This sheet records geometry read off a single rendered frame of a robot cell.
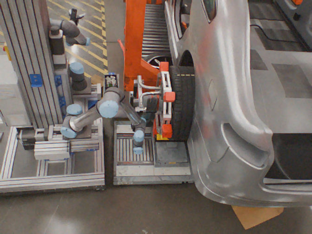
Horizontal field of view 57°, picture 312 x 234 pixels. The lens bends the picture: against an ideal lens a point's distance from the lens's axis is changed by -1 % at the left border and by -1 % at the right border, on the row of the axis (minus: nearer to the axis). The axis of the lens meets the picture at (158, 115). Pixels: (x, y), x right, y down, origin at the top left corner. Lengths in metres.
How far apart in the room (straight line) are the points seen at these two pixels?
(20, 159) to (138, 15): 1.76
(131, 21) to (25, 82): 1.01
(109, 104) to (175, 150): 1.35
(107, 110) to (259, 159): 0.97
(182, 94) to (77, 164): 1.28
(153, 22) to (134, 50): 2.07
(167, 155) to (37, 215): 1.35
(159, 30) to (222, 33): 2.76
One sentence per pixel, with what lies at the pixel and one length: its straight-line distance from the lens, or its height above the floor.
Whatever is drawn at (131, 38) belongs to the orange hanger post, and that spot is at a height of 1.19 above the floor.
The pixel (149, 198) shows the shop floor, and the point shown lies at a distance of 2.99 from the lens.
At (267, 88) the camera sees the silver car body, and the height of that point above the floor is 1.04.
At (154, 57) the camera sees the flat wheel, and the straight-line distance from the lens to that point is 3.64.
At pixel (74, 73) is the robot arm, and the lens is 2.61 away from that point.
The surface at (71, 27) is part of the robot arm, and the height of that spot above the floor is 1.43.
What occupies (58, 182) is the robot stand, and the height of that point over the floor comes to 0.23.
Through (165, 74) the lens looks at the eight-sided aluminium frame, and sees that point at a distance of 2.46.
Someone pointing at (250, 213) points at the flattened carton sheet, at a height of 0.01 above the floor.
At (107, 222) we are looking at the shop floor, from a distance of 2.89.
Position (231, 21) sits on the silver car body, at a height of 1.79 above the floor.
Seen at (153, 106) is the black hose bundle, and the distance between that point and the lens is 2.32.
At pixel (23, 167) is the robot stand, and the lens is 3.04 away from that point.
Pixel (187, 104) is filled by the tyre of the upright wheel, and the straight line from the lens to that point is 2.29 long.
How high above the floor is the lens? 2.69
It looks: 48 degrees down
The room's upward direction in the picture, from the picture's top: 9 degrees clockwise
